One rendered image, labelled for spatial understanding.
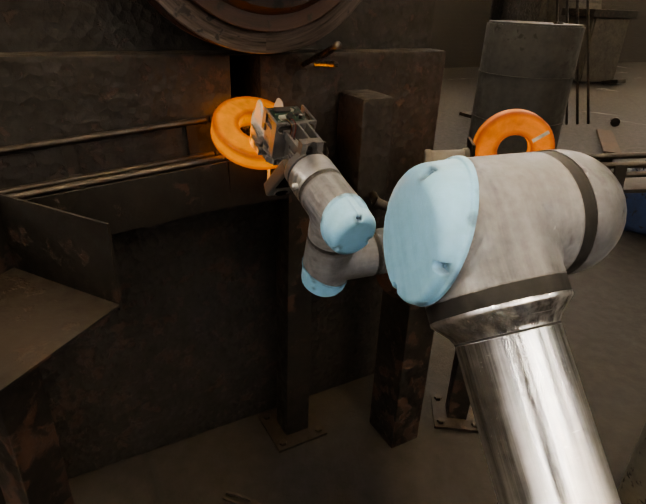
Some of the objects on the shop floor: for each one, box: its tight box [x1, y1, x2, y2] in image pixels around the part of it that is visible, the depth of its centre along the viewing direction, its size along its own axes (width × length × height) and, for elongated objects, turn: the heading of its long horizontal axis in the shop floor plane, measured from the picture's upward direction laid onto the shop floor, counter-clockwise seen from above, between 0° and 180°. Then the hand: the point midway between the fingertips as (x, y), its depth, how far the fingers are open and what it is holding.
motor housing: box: [369, 273, 434, 448], centre depth 120 cm, size 13×22×54 cm, turn 114°
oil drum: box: [468, 20, 586, 155], centre depth 342 cm, size 59×59×89 cm
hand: (259, 117), depth 94 cm, fingers closed
